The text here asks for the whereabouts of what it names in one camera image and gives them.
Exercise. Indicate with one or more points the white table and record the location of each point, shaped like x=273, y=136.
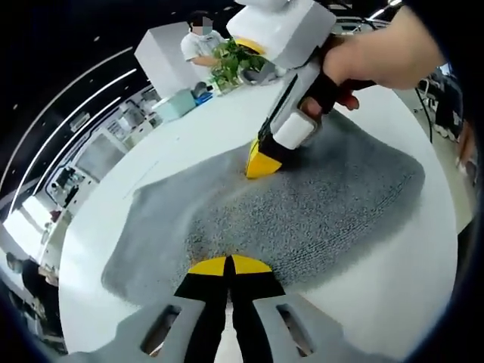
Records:
x=359, y=264

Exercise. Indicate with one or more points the light blue storage box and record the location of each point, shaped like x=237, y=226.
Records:
x=175, y=107

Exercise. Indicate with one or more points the grey plant pot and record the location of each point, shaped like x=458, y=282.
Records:
x=261, y=77

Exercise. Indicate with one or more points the grey towel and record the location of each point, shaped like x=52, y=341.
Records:
x=302, y=211

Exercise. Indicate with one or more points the green potted plant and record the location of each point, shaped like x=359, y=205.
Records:
x=227, y=64

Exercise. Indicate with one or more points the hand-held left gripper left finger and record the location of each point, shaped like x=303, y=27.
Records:
x=185, y=325

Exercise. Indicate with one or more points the person's right hand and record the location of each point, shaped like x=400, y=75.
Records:
x=359, y=56

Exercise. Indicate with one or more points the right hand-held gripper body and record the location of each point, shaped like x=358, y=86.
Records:
x=283, y=30

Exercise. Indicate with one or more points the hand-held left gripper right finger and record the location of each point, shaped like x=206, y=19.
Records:
x=287, y=325

